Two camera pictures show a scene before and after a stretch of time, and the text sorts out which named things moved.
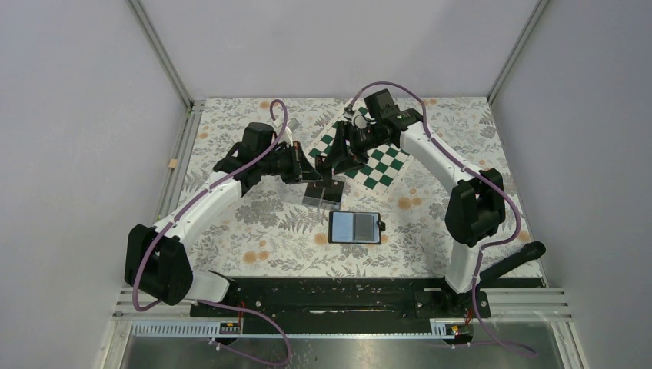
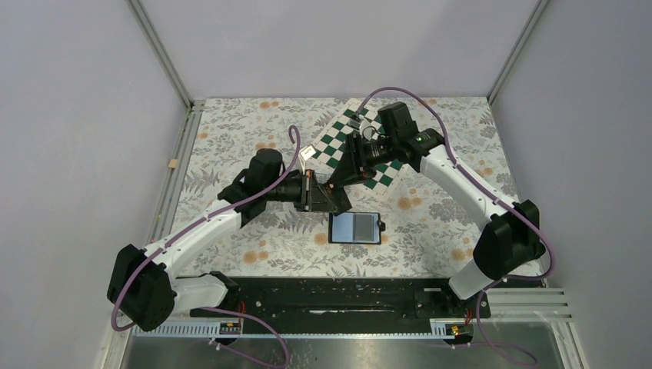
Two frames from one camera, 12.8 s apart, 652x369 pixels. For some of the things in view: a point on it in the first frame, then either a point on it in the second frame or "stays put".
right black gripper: (344, 131) to (353, 161)
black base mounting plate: (356, 298) stays put
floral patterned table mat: (400, 232) stays put
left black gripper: (308, 172) to (305, 204)
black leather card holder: (355, 227) stays put
